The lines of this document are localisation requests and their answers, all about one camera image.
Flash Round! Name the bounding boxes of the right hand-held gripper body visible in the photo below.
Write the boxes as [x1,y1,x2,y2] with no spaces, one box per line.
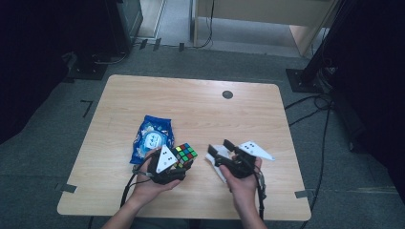
[215,140,276,179]

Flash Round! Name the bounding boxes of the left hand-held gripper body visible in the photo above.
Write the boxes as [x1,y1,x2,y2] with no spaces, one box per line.
[148,144,187,186]

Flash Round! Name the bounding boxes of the multicoloured puzzle cube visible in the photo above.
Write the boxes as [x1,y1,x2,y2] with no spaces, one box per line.
[171,142,199,170]

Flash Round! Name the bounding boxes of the white wet wipe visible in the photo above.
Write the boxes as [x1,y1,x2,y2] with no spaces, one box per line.
[204,144,238,184]

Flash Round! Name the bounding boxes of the blue wet wipes packet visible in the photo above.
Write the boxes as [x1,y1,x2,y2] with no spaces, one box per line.
[129,114,176,166]

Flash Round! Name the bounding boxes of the person's right hand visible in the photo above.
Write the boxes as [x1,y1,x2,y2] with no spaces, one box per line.
[219,156,264,213]

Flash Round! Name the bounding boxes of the person's left hand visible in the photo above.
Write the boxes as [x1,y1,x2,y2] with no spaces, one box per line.
[131,148,183,209]

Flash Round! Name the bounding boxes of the grey tape strip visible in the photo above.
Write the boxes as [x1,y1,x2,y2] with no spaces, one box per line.
[54,182,78,195]
[294,189,315,199]

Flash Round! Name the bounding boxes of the light wooden furniture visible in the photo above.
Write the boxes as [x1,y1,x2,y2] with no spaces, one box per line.
[190,0,339,59]

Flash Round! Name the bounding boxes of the black cabinet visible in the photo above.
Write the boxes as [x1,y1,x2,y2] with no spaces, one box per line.
[104,0,144,55]

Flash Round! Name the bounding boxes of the dark curtain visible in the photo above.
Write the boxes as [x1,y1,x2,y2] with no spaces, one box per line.
[0,0,111,145]
[328,0,405,206]

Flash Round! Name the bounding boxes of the right hand-held gripper cable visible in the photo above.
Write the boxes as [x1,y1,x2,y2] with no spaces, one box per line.
[252,167,267,222]

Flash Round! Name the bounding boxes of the hand-held gripper cable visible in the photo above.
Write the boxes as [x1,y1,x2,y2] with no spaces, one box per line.
[119,148,161,208]
[252,167,267,222]

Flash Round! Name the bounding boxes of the left hand-held gripper cable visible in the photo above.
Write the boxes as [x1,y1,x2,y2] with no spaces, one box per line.
[119,148,161,208]

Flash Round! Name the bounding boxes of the long black floor cable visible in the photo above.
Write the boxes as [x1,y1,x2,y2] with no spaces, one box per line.
[299,104,332,229]

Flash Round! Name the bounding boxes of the black looped floor cable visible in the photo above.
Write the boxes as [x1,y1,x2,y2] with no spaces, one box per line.
[284,93,334,128]

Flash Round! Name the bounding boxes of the black stand base with post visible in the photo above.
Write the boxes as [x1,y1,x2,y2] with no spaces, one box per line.
[285,0,352,94]

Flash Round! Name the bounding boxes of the black floor cable by cabinet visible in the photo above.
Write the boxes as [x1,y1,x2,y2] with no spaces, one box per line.
[91,51,130,67]

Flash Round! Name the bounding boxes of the black hanging cable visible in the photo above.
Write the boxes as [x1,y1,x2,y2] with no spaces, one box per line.
[192,0,215,50]

